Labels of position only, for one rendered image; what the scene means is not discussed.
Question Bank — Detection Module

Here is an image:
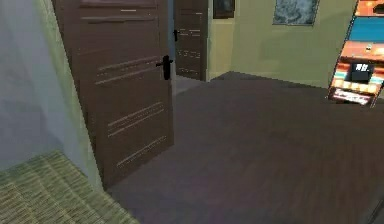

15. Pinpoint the dark framed wall picture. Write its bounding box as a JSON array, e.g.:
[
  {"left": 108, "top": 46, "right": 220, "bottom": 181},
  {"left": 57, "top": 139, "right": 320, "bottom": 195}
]
[{"left": 212, "top": 0, "right": 236, "bottom": 20}]

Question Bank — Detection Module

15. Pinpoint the narrow brown room door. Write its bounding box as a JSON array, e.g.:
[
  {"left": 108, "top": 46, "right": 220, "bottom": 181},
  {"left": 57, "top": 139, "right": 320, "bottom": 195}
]
[{"left": 173, "top": 0, "right": 210, "bottom": 82}]

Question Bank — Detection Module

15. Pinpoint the grey blue wall picture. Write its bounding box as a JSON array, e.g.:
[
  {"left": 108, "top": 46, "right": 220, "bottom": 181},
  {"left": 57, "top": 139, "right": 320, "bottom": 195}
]
[{"left": 272, "top": 0, "right": 321, "bottom": 27}]

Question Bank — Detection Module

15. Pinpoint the large brown room door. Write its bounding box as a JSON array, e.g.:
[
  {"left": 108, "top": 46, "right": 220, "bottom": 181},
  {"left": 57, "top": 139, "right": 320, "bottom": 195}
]
[{"left": 51, "top": 0, "right": 175, "bottom": 190}]

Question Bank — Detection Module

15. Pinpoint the orange and blue cabinet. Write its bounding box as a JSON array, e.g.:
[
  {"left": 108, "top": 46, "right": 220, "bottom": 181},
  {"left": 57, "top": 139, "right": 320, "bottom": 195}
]
[{"left": 326, "top": 0, "right": 384, "bottom": 108}]

